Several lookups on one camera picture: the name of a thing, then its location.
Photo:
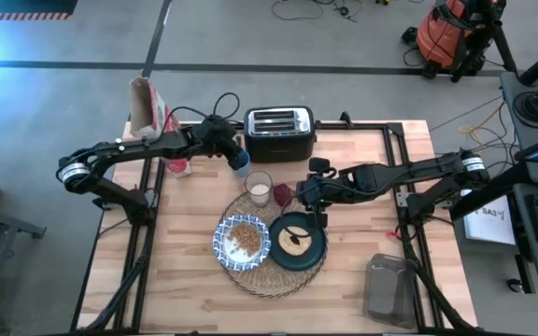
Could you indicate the dark green plate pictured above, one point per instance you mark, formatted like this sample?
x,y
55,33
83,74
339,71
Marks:
x,y
297,263

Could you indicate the silver metal bracket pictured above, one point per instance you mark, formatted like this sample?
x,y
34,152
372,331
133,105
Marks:
x,y
403,199

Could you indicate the white paper sheet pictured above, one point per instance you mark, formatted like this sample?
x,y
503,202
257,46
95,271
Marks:
x,y
488,228

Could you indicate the black aluminium table frame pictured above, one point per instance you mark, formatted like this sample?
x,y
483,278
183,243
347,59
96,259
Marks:
x,y
133,280

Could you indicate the black two-slot toaster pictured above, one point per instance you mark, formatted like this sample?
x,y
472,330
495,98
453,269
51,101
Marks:
x,y
280,147

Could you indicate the red cereal box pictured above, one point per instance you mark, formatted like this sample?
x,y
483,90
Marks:
x,y
145,107

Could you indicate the black mat with hazard stripe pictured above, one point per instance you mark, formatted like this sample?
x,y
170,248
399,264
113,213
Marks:
x,y
21,7

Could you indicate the clear plastic container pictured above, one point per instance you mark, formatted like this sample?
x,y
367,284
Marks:
x,y
390,291

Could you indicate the blue white patterned bowl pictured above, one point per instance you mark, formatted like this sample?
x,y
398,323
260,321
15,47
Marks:
x,y
224,254

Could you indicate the orange shop vacuum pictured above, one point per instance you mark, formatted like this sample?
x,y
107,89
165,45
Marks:
x,y
442,37

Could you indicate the light blue cup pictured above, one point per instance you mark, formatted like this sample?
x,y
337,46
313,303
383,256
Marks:
x,y
245,170

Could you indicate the brown cereal pieces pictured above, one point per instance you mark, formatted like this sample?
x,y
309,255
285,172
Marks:
x,y
245,238

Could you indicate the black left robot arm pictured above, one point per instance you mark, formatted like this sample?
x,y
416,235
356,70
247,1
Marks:
x,y
124,151

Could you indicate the clear glass with milk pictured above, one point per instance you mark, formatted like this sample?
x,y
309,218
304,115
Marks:
x,y
259,190

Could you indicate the round woven straw placemat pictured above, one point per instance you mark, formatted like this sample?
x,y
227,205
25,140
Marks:
x,y
269,282

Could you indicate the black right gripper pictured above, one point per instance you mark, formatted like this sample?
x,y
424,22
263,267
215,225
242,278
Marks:
x,y
325,189

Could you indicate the black computer mouse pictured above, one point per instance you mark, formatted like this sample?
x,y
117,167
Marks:
x,y
515,285

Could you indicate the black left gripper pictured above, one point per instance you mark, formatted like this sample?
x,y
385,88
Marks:
x,y
217,135

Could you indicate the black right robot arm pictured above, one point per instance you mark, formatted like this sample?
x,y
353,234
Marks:
x,y
414,175

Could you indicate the toasted bagel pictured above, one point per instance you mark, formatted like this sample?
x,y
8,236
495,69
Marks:
x,y
292,249

